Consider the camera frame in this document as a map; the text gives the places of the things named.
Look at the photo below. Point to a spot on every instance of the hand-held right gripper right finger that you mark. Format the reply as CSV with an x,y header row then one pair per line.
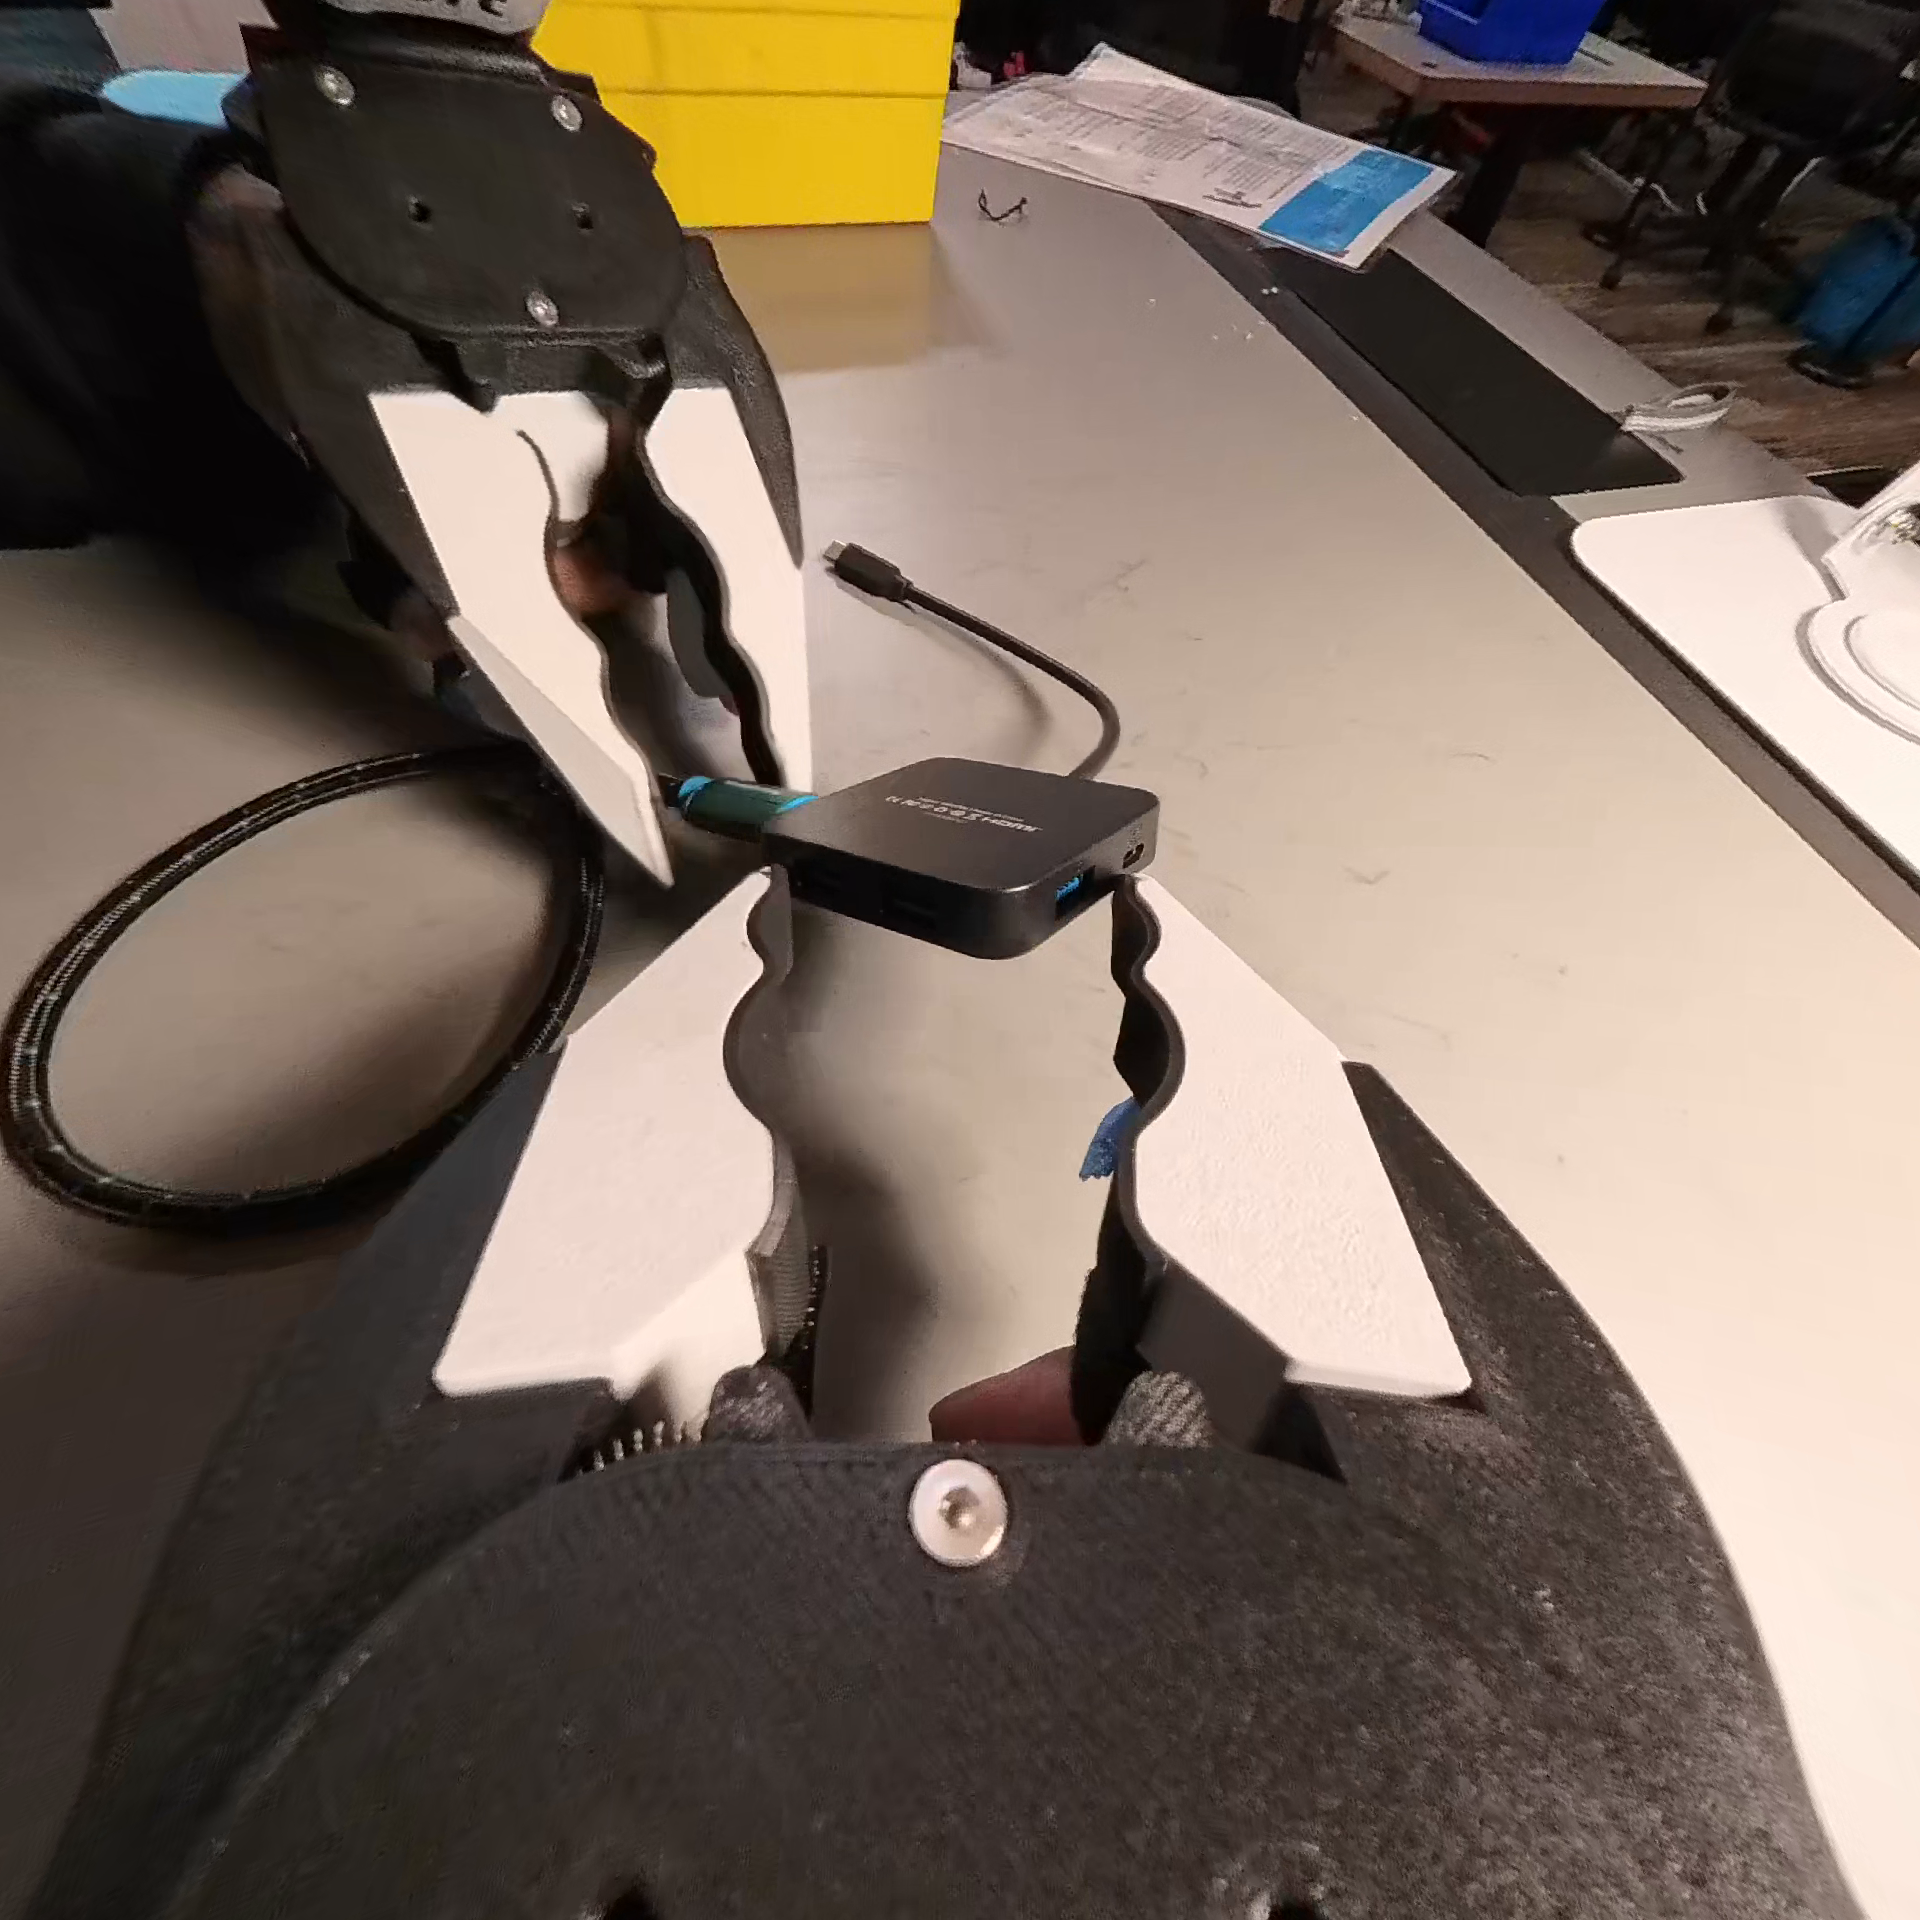
x,y
1274,1201

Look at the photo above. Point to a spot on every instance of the black twist tie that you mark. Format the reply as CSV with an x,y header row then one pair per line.
x,y
996,207

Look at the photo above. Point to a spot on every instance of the background desk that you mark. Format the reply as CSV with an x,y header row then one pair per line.
x,y
1515,84

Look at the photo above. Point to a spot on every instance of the white tablet stand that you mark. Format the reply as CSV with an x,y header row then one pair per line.
x,y
1696,598

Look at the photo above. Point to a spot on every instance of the yellow plastic bin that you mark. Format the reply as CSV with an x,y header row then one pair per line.
x,y
782,135

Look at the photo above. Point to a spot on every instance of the blue oval pad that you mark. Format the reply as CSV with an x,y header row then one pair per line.
x,y
175,99

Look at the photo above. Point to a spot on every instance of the person's left hand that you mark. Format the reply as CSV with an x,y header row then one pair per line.
x,y
588,581

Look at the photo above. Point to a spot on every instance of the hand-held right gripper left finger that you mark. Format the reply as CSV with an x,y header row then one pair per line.
x,y
632,1186

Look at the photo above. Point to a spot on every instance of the blue plastic bin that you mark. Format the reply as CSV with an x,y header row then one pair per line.
x,y
1515,32

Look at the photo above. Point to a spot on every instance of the black square usb hub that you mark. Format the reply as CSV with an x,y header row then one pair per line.
x,y
961,840

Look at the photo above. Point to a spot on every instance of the black office chair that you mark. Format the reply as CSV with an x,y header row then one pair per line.
x,y
1800,89

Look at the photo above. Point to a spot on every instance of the blue bag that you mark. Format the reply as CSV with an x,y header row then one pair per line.
x,y
1868,302

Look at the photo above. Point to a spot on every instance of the printed paper sheet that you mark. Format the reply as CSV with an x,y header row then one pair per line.
x,y
1169,141

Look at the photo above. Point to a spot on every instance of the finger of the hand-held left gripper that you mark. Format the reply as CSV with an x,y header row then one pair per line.
x,y
750,523
482,510

